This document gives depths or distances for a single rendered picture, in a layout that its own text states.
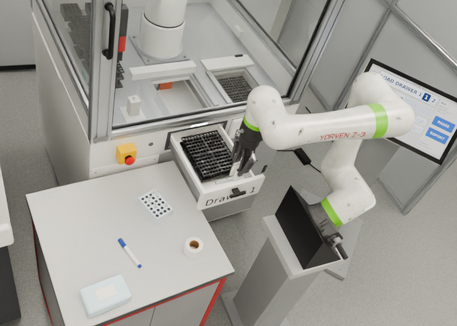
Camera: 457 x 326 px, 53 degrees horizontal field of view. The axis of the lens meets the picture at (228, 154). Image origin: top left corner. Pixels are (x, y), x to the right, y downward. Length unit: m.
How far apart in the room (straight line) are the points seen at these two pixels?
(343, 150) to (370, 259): 1.37
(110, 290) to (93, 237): 0.25
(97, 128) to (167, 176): 0.40
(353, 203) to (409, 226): 1.65
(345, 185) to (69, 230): 1.06
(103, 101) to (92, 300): 0.67
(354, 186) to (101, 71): 1.02
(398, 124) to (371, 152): 0.96
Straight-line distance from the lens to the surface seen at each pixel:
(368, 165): 2.57
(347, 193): 1.83
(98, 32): 1.50
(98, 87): 1.64
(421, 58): 3.23
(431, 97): 2.36
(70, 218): 1.84
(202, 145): 1.95
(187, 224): 1.86
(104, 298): 1.63
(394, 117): 1.55
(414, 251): 3.33
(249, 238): 2.83
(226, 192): 1.82
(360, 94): 1.67
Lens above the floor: 2.28
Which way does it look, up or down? 45 degrees down
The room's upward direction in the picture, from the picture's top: 20 degrees clockwise
